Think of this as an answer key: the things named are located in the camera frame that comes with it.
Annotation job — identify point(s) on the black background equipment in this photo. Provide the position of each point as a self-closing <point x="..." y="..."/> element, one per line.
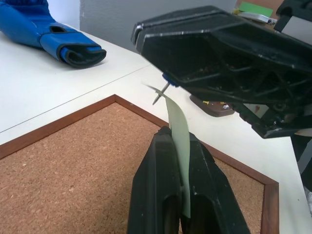
<point x="295" y="7"/>

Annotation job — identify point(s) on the green paper sheet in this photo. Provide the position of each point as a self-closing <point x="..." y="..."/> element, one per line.
<point x="256" y="7"/>

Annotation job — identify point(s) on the yellow push pin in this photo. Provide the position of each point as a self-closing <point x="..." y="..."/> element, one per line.
<point x="206" y="102"/>

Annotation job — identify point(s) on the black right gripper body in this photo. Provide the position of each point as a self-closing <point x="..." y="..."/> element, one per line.
<point x="280" y="119"/>

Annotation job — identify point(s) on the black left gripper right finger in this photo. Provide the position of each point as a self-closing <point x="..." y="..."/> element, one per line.
<point x="209" y="195"/>

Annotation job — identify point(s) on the light green paper note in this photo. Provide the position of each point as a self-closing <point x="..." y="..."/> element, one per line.
<point x="181" y="146"/>

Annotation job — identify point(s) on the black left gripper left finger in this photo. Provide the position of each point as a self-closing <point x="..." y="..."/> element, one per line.
<point x="156" y="185"/>

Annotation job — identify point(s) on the blue push pin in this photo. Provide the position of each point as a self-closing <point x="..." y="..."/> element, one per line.
<point x="167" y="78"/>

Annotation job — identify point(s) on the brown pin tray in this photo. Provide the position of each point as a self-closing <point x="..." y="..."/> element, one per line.
<point x="215" y="113"/>

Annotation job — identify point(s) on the cork board with wooden frame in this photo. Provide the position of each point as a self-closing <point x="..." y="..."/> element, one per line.
<point x="73" y="158"/>

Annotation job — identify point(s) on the blue boxing glove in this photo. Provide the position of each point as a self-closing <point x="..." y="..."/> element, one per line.
<point x="36" y="24"/>

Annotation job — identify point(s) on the silver flat object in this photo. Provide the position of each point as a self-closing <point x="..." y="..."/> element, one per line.
<point x="256" y="17"/>

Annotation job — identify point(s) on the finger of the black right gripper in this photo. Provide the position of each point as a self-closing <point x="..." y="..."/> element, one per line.
<point x="182" y="20"/>
<point x="219" y="53"/>

